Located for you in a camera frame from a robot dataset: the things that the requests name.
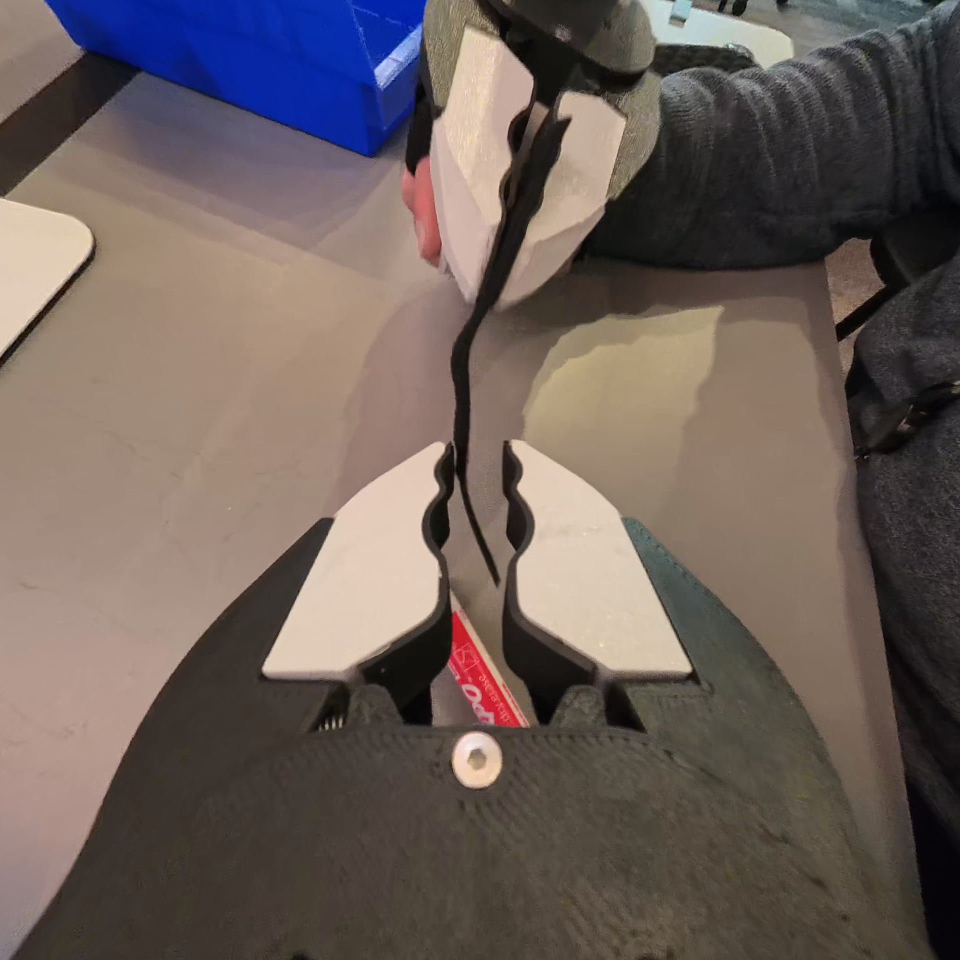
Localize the black chair frame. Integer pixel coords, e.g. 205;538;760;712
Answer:
834;217;960;343

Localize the black velcro strap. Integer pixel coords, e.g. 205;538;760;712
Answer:
448;105;573;588

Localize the blue plastic bin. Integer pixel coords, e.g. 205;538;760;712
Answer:
43;0;430;159

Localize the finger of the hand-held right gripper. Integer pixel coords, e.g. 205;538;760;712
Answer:
491;90;630;312
431;26;539;306

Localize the white board with dark edge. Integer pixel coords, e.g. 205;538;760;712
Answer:
0;196;97;366

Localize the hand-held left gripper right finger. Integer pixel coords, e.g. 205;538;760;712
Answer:
501;439;695;682

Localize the person's right forearm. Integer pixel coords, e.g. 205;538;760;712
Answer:
577;0;960;273

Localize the red dry-erase marker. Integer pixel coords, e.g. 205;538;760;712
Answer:
431;592;531;729

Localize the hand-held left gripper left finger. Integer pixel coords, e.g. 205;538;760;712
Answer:
261;441;457;685

